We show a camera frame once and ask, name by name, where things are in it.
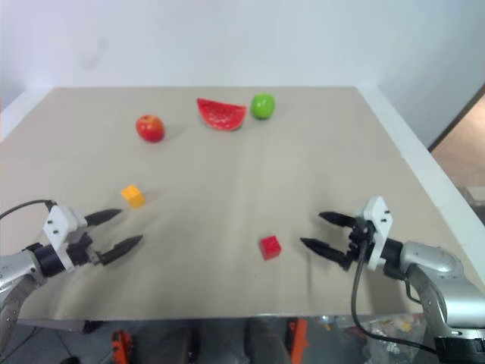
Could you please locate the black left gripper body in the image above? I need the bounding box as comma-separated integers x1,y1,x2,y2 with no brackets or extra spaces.
66,227,102,268

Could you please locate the beige table cloth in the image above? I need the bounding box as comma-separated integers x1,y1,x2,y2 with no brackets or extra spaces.
0,86,485,320

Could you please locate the green apple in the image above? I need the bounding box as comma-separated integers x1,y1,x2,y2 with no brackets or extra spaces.
250,93,277,121

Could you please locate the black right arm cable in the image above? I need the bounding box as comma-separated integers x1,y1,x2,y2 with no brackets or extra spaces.
349,227,437,354

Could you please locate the orange and black device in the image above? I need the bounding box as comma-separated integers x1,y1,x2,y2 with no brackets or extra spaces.
285,318,309,359
110,328,134,364

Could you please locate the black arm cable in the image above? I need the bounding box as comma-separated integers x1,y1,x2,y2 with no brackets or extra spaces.
0,199,55,221
349,227,437,354

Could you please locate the red apple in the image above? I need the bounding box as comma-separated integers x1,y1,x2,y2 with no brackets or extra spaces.
135,114,166,144

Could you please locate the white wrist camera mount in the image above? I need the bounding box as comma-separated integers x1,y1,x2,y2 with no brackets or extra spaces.
355,196,396,272
42,204,86,272

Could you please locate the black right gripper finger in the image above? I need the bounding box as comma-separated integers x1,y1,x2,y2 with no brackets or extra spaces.
318,211,358,228
299,237,352,271

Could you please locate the clear plastic bag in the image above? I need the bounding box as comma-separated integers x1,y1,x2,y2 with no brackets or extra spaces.
340,313,437,364

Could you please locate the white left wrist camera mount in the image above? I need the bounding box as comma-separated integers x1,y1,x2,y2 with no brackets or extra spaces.
42,204,86,272

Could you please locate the red watermelon slice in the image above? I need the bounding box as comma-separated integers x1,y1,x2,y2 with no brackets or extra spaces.
196,97,248,132

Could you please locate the orange cube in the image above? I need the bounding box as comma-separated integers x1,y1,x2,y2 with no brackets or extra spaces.
120,184,146,209

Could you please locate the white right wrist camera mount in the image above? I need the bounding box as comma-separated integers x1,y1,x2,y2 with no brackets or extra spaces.
355,196,396,272

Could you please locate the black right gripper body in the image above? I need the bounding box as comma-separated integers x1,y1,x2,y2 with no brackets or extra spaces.
346,217,377,263

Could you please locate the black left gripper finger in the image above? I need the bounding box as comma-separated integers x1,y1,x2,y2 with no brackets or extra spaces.
99,234,145,266
83,208,124,229

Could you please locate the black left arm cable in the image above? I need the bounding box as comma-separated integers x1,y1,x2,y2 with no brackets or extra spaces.
0,199,55,221

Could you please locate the red cube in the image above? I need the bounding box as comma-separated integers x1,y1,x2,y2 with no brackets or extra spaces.
258,234,283,262

